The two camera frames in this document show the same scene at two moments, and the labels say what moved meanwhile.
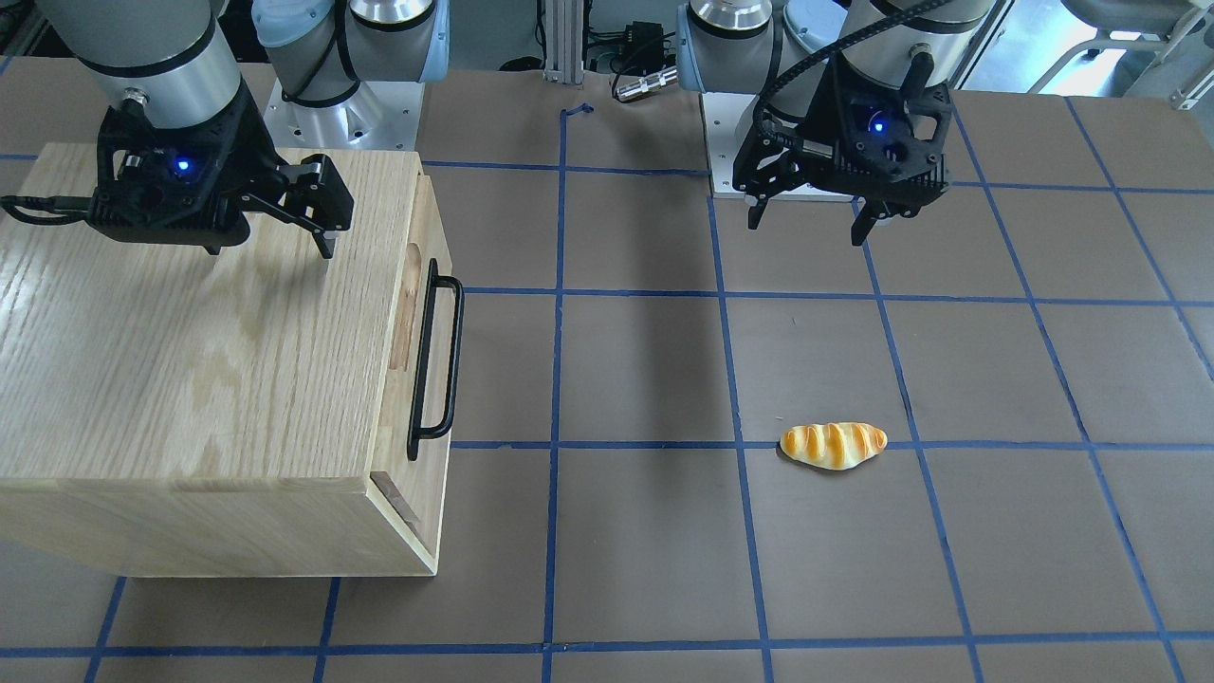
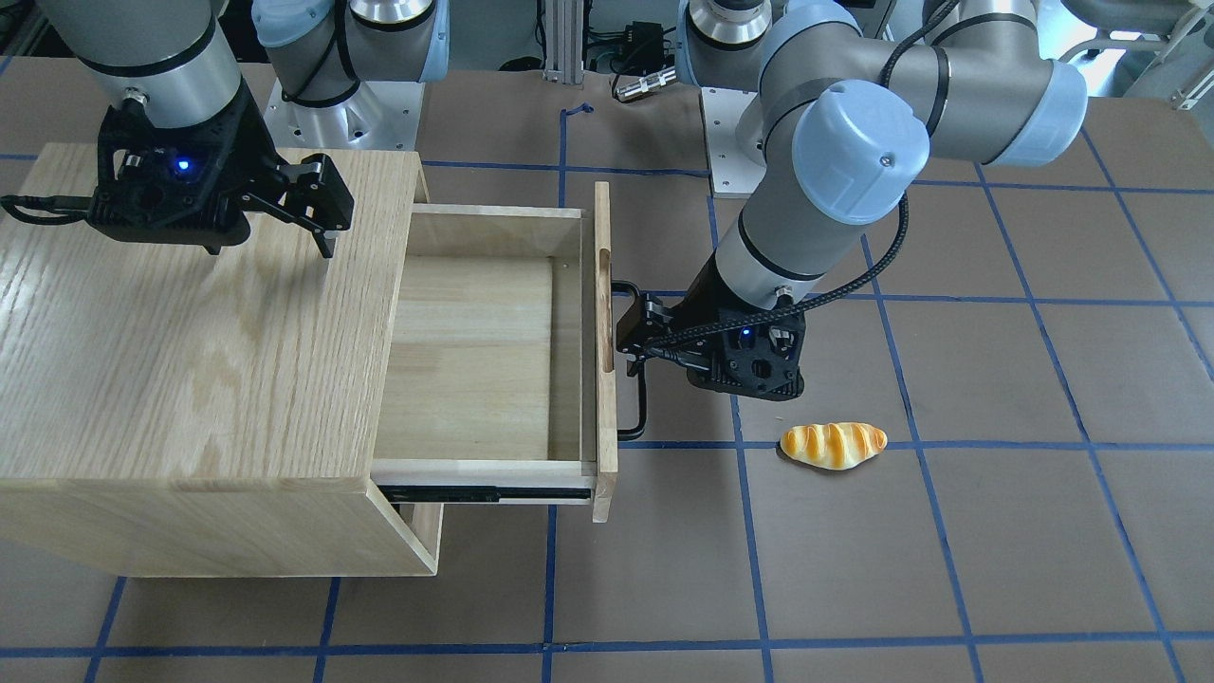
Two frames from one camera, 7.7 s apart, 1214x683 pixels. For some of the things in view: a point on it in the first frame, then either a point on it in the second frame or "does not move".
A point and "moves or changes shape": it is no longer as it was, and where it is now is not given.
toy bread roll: (833, 445) does not move
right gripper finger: (316, 198) does not move
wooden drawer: (410, 483) moves or changes shape
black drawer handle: (416, 433) -> (630, 436)
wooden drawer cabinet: (168, 412) does not move
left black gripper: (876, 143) -> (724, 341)
